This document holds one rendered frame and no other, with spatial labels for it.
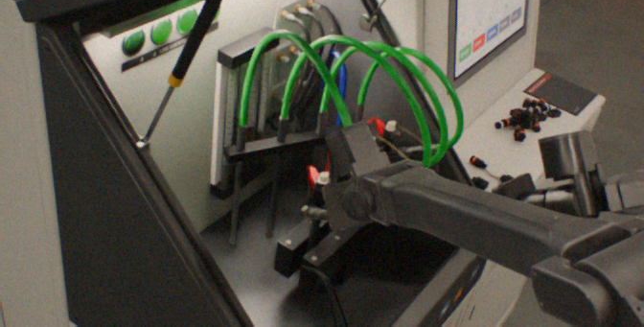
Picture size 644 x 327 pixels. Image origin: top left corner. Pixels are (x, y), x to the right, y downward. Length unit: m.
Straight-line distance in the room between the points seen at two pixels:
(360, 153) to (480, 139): 0.94
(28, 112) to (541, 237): 0.88
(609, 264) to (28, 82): 0.91
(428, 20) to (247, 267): 0.65
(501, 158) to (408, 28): 0.44
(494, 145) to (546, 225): 1.20
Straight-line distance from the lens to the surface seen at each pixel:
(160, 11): 1.20
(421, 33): 1.56
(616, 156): 3.88
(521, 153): 1.84
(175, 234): 1.09
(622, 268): 0.57
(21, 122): 1.29
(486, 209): 0.70
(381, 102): 1.59
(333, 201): 1.04
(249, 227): 1.67
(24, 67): 1.21
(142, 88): 1.28
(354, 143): 0.93
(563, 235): 0.62
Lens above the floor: 1.98
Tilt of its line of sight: 37 degrees down
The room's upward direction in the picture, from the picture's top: 9 degrees clockwise
